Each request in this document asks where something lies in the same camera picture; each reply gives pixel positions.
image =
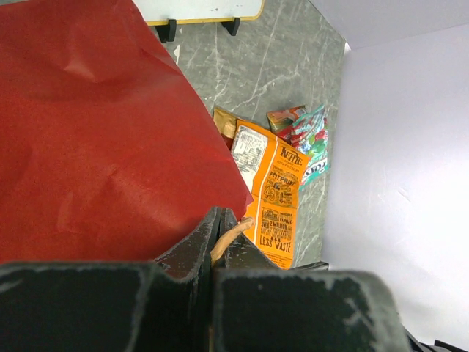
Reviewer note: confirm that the tan kettle chips bag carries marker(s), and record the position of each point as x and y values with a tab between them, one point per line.
226	122

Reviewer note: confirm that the orange Kettle chips bag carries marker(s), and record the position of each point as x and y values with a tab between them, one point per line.
272	170

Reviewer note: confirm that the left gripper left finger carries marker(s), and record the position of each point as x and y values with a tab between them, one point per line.
156	305

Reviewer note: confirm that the small whiteboard with stand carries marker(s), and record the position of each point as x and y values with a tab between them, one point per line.
166	15

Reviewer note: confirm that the red paper bag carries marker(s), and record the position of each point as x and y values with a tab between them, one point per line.
107	151

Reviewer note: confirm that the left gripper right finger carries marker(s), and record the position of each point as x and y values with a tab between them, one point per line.
268	309

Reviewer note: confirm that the orange snack bag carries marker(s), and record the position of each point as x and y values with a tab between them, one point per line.
280	122

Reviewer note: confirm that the teal snack bag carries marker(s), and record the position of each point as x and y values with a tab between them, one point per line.
310	137

